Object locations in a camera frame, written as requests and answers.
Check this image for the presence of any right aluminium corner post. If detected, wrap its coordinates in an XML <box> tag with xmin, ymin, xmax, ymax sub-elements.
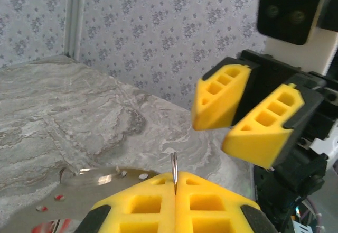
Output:
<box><xmin>64</xmin><ymin>0</ymin><xmax>88</xmax><ymax>61</ymax></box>

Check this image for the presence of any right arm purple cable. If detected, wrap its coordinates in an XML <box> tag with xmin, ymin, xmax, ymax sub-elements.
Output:
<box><xmin>303</xmin><ymin>195</ymin><xmax>327</xmax><ymax>233</ymax></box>

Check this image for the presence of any transparent key ring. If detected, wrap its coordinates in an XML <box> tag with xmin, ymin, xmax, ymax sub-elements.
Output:
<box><xmin>5</xmin><ymin>165</ymin><xmax>159</xmax><ymax>233</ymax></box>

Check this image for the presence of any small silver keyring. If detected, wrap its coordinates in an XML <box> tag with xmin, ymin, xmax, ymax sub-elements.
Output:
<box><xmin>170</xmin><ymin>152</ymin><xmax>179</xmax><ymax>195</ymax></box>

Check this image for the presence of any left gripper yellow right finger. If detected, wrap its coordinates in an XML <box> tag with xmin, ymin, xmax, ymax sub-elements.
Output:
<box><xmin>175</xmin><ymin>171</ymin><xmax>275</xmax><ymax>233</ymax></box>

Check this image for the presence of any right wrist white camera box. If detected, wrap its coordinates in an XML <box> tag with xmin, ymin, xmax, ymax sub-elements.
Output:
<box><xmin>256</xmin><ymin>0</ymin><xmax>338</xmax><ymax>77</ymax></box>

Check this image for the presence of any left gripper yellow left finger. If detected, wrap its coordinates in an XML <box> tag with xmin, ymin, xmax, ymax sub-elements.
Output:
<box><xmin>79</xmin><ymin>171</ymin><xmax>177</xmax><ymax>233</ymax></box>

